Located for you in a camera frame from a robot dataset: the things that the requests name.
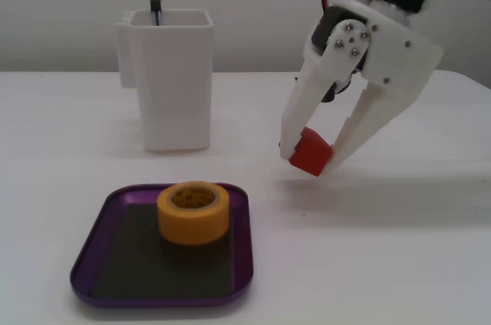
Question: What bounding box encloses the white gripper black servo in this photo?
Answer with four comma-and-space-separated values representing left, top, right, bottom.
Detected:
279, 0, 445, 178

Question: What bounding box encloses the red rectangular block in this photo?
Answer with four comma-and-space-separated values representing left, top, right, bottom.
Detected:
288, 127, 334, 178

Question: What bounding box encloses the white plastic pen holder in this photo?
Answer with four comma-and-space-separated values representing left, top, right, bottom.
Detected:
114, 9, 214, 153

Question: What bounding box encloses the yellow masking tape roll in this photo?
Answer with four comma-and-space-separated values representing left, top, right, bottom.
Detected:
156, 182, 231, 246

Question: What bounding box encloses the purple metal tray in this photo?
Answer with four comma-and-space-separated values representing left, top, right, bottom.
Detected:
70, 182, 255, 309

